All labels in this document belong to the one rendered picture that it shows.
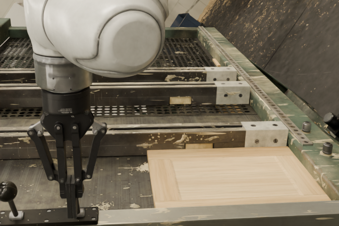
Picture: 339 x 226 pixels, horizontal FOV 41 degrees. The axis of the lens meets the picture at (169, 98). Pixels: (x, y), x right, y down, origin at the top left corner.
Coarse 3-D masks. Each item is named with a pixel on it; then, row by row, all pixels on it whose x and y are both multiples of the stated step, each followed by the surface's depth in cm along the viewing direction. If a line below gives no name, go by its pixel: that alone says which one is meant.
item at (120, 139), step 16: (0, 128) 123; (16, 128) 123; (112, 128) 125; (128, 128) 126; (144, 128) 127; (160, 128) 127; (176, 128) 128; (192, 128) 128; (208, 128) 127; (224, 128) 127; (240, 128) 127; (256, 128) 127; (272, 128) 128; (0, 144) 119; (16, 144) 120; (32, 144) 120; (48, 144) 121; (112, 144) 123; (128, 144) 123; (144, 144) 124; (160, 144) 125; (176, 144) 125; (224, 144) 127; (240, 144) 127; (256, 144) 128; (272, 144) 129
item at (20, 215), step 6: (0, 186) 80; (6, 186) 80; (12, 186) 80; (0, 192) 79; (6, 192) 79; (12, 192) 80; (0, 198) 79; (6, 198) 79; (12, 198) 80; (12, 204) 84; (12, 210) 86; (12, 216) 88; (18, 216) 88
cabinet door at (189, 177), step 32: (160, 160) 119; (192, 160) 120; (224, 160) 121; (256, 160) 121; (288, 160) 121; (160, 192) 104; (192, 192) 105; (224, 192) 106; (256, 192) 106; (288, 192) 106; (320, 192) 106
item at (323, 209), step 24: (120, 216) 92; (144, 216) 92; (168, 216) 92; (192, 216) 92; (216, 216) 92; (240, 216) 93; (264, 216) 93; (288, 216) 93; (312, 216) 94; (336, 216) 95
